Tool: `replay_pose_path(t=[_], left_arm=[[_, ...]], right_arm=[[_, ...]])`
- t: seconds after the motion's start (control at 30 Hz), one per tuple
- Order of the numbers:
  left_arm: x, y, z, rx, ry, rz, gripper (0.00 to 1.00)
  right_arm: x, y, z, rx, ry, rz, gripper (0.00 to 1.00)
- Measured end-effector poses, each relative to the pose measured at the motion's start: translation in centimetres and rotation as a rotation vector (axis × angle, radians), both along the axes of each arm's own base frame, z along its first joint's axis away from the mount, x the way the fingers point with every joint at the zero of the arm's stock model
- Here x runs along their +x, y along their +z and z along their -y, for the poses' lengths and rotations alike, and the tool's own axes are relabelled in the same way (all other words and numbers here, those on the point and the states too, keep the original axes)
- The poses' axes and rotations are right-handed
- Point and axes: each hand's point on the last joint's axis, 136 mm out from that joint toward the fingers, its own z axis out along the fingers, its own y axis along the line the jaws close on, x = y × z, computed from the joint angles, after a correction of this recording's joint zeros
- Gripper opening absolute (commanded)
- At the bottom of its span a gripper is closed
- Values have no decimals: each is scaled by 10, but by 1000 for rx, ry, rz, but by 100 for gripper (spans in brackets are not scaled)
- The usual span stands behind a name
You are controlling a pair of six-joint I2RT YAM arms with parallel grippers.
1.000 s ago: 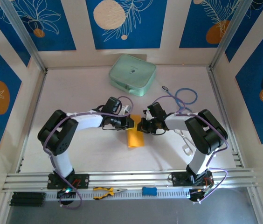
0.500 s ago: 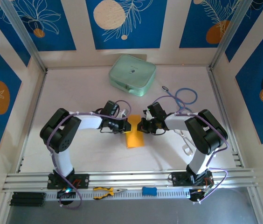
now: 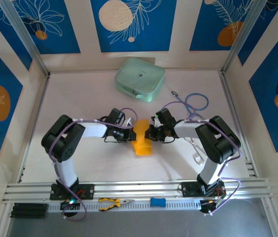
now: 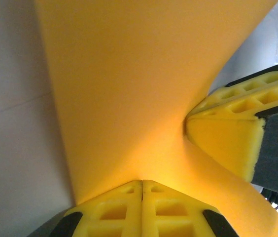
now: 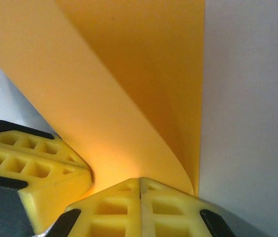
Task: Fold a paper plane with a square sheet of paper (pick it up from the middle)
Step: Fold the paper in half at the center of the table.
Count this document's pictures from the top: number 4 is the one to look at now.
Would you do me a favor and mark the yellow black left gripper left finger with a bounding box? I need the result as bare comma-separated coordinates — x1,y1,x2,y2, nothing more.
29,180,143,237

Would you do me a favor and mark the orange cloth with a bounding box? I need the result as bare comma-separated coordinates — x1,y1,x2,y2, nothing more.
34,0,278,237

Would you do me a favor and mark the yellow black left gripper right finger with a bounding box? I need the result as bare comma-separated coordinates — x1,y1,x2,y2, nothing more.
142,180,240,237

